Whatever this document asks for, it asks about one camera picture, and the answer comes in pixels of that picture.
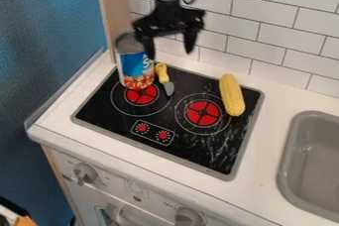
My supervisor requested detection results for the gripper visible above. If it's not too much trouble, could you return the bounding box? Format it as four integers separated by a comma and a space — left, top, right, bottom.
131, 0, 207, 61

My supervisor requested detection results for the blue metal can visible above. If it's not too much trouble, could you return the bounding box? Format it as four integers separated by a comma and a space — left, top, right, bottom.
113, 32, 157, 92

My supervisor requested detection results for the toy stove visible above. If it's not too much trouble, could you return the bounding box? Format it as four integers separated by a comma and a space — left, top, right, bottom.
69, 61, 267, 182

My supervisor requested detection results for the yellow toy corn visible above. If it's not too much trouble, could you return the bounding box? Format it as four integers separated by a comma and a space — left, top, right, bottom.
218, 72, 247, 118

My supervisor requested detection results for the toy sink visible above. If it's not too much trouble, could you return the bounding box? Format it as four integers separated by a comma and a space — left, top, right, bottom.
275, 110, 339, 223

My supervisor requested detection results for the yellow handled toy knife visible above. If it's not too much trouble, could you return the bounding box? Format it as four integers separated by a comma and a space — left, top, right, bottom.
153, 62, 176, 97

